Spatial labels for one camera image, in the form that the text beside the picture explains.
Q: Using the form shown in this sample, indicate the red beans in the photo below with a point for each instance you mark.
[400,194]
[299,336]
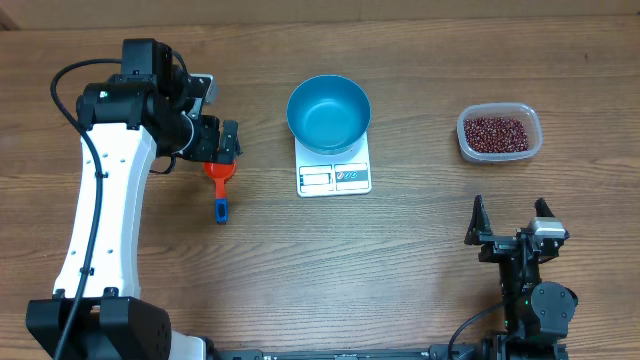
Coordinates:
[495,135]

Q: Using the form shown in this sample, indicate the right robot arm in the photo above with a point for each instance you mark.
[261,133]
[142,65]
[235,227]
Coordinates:
[537,314]

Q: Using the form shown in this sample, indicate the clear plastic container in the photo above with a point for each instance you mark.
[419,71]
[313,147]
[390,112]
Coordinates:
[518,111]

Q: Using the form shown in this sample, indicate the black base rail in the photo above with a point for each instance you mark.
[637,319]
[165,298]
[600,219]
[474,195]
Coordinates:
[434,352]

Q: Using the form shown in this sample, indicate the blue bowl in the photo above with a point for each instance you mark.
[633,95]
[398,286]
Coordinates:
[328,113]

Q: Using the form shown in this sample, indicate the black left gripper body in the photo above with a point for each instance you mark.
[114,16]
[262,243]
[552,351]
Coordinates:
[203,144]

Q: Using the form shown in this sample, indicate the white kitchen scale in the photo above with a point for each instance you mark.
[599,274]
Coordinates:
[346,173]

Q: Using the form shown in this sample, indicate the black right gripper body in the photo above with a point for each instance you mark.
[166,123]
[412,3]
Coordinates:
[507,244]

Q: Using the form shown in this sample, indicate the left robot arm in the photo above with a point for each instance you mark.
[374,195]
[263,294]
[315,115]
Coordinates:
[151,108]

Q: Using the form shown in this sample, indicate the red measuring scoop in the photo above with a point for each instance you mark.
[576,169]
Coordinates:
[220,174]

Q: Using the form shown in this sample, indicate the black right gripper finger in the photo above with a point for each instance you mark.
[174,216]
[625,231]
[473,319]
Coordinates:
[479,230]
[542,209]

